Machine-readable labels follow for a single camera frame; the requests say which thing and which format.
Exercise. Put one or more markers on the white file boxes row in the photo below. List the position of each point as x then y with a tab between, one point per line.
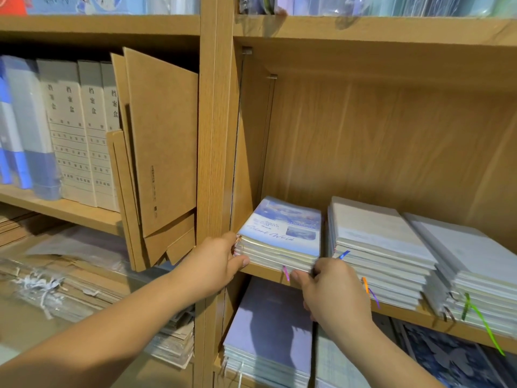
81	133

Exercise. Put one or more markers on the stack of sky photo notebooks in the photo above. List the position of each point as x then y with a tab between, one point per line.
473	258

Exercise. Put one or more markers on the lilac cover notebook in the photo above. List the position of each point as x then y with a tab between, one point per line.
271	256

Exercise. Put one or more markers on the person's left hand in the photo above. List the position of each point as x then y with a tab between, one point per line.
208	266

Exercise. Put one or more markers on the wooden shelf unit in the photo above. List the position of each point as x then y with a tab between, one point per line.
371	133

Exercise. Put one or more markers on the light purple thin notebook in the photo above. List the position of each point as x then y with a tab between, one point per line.
283	222

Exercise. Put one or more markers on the row of blue white binders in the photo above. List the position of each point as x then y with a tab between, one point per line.
28	133

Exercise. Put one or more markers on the blue butterfly cover notebook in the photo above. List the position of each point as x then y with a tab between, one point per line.
460	359

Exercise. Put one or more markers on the person's right forearm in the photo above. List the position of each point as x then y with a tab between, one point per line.
388	363

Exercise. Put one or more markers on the blue white packaged items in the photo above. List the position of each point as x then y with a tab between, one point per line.
113	4

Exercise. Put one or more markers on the large plain lilac notebook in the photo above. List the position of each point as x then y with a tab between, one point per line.
271	331

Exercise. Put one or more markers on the person's right hand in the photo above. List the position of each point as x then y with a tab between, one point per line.
335	303

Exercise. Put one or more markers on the person's left forearm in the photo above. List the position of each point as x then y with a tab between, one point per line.
89	335

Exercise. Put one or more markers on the stack of sage cover notebooks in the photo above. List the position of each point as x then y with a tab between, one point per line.
380	234

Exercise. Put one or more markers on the red packaged item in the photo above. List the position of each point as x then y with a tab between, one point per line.
11	4

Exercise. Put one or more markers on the pastel grid pattern notebook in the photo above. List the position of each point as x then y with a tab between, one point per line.
335	367

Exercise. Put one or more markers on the row of plastic wrapped folders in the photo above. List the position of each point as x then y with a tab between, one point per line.
380	4

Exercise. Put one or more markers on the stack of flat wrapped packets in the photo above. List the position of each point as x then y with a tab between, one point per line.
73	274

